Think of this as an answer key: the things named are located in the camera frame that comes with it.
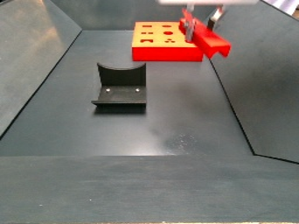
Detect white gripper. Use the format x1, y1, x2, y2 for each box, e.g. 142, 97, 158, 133
157, 0, 259, 42

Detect red shape sorter board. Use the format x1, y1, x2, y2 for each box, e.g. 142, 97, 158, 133
133, 22, 203, 61

